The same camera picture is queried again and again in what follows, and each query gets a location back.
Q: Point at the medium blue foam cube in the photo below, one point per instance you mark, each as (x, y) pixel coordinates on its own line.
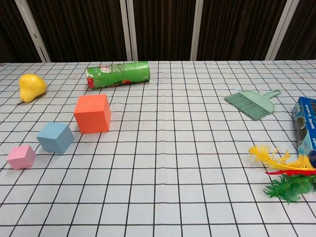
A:
(55, 138)

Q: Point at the small pink foam cube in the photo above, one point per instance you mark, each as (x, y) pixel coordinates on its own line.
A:
(21, 158)

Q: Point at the white black grid tablecloth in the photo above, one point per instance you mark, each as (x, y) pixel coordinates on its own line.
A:
(172, 172)

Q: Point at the green chip can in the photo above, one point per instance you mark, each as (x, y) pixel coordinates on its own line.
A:
(118, 74)

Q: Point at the orange and blue block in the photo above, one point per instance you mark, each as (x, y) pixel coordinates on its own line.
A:
(91, 116)

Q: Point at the mint green mini dustpan brush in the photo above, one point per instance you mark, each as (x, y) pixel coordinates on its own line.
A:
(254, 103)

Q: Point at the yellow toy pear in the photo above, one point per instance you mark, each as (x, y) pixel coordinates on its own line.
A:
(30, 86)

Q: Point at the colourful feather shuttlecock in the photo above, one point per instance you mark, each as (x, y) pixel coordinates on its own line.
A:
(288, 187)

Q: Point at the blue cling wrap box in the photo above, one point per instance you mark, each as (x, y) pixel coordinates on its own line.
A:
(308, 123)

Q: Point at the white double partition frame post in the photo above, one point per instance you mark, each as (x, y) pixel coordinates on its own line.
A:
(129, 29)

